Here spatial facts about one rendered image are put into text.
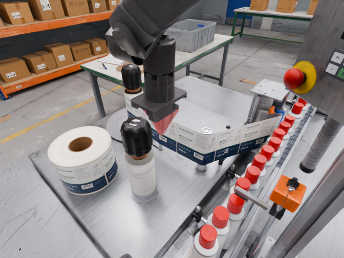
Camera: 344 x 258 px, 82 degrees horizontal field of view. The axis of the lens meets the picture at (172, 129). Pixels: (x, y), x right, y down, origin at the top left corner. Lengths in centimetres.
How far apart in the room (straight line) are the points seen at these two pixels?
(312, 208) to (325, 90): 23
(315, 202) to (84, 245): 62
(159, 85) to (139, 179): 34
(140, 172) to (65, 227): 33
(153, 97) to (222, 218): 28
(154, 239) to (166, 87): 44
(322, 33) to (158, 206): 60
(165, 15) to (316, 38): 28
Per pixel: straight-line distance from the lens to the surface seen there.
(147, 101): 38
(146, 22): 27
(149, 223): 67
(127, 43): 30
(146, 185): 64
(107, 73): 187
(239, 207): 49
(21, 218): 89
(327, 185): 46
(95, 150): 70
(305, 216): 54
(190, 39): 229
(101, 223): 70
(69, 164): 68
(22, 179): 101
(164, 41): 35
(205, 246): 45
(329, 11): 43
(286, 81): 43
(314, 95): 43
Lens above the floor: 148
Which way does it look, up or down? 38 degrees down
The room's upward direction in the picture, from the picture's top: straight up
